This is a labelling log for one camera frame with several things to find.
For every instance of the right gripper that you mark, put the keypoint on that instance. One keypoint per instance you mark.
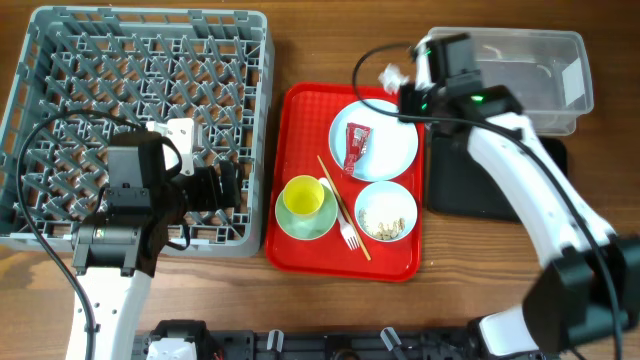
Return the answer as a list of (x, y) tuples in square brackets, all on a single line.
[(408, 98)]

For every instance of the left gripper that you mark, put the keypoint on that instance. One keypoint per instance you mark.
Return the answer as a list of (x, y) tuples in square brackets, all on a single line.
[(205, 177)]

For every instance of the white napkin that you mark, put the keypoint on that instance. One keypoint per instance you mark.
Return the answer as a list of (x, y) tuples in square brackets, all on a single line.
[(392, 79)]

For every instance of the red sauce packet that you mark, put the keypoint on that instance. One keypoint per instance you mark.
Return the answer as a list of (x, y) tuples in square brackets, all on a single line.
[(357, 136)]

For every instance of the light blue bowl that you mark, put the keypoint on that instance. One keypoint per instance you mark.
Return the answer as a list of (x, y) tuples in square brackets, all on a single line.
[(393, 198)]

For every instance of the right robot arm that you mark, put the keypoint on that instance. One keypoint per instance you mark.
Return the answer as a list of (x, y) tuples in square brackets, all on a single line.
[(589, 286)]

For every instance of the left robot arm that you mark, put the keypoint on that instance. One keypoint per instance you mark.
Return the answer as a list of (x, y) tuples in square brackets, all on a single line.
[(116, 251)]

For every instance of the grey dishwasher rack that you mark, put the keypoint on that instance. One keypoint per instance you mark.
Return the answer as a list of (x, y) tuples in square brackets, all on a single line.
[(214, 66)]

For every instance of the light blue plate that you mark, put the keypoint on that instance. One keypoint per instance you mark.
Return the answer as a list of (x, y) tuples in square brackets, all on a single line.
[(391, 147)]

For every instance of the yellow cup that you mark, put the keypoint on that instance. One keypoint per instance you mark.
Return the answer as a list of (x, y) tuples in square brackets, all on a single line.
[(303, 195)]

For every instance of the green saucer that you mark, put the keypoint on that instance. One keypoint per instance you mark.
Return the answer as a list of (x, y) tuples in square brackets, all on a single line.
[(307, 229)]

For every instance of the black plastic tray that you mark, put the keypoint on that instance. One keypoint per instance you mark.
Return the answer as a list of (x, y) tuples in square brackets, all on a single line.
[(457, 185)]

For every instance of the red plastic tray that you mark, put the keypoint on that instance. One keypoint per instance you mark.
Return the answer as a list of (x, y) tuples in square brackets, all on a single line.
[(307, 114)]

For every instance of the white plastic fork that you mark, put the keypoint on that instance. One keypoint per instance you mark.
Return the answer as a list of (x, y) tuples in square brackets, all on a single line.
[(347, 231)]

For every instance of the food scraps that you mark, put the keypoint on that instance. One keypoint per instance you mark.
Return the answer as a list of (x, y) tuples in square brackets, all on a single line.
[(380, 224)]

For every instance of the clear plastic bin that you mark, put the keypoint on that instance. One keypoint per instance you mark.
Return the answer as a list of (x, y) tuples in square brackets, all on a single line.
[(546, 70)]

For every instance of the wooden chopstick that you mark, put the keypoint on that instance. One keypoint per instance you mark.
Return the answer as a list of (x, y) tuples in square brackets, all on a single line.
[(346, 213)]

